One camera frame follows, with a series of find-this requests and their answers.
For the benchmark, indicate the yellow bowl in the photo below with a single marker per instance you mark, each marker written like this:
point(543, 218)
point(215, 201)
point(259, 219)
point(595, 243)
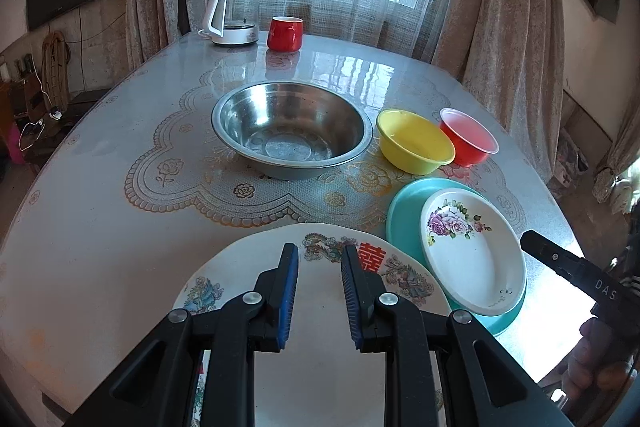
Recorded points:
point(410, 142)

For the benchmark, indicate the red plastic bowl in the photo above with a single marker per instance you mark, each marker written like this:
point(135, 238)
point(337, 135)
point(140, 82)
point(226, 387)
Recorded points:
point(467, 134)

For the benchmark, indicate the person's right hand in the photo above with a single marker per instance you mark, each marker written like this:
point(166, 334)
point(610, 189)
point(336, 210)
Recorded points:
point(585, 367)

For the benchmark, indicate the gold floral lace table mat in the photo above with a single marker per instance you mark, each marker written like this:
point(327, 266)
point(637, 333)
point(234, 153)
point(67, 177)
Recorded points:
point(175, 172)

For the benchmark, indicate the large phoenix pattern plate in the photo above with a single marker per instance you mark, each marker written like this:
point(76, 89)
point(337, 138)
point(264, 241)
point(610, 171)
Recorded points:
point(320, 307)

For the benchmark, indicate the teal plate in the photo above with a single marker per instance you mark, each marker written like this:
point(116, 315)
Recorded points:
point(400, 217)

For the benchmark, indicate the stainless steel basin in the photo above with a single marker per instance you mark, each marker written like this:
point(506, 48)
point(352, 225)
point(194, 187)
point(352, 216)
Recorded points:
point(292, 122)

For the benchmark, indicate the wooden folding chair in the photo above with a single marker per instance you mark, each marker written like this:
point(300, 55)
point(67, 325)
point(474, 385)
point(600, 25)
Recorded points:
point(55, 67)

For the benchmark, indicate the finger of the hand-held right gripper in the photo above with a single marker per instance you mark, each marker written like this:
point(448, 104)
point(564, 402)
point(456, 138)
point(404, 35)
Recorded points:
point(550, 254)

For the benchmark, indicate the red mug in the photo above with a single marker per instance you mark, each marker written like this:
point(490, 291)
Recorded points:
point(285, 34)

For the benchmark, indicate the printed bag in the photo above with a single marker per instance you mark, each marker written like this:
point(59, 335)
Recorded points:
point(570, 157)

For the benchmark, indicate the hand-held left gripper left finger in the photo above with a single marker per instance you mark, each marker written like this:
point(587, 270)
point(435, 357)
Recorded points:
point(289, 292)

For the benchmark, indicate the white floral plate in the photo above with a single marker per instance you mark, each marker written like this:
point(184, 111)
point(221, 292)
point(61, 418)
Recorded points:
point(475, 267)

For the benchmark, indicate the wooden cabinet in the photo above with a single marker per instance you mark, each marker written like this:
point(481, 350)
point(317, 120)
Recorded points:
point(12, 127)

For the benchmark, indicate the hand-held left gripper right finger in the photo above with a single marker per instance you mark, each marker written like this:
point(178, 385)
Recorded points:
point(350, 297)

